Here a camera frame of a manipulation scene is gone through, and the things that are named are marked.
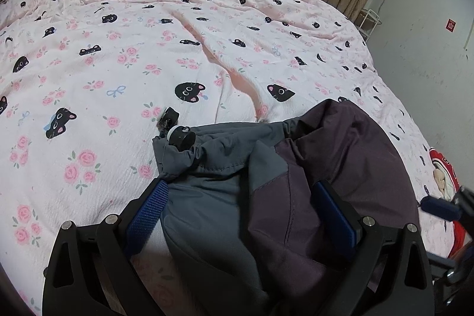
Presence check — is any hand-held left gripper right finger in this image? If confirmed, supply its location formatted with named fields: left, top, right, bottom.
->
left=315, top=180, right=435, bottom=316

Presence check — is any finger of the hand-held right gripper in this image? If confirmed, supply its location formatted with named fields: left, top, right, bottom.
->
left=419, top=195, right=463, bottom=222

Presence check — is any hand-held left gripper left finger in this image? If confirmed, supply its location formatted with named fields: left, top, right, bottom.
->
left=42, top=178, right=170, bottom=316

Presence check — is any grey and purple jacket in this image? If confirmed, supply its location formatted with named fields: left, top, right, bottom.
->
left=152, top=99, right=421, bottom=316

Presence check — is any red basketball jersey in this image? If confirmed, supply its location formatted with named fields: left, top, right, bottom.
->
left=429, top=147, right=474, bottom=261

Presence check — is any pink cat print blanket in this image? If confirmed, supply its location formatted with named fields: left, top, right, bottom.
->
left=0, top=0, right=463, bottom=316

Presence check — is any white wire rack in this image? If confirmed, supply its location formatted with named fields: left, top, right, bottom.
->
left=357, top=9, right=382, bottom=43

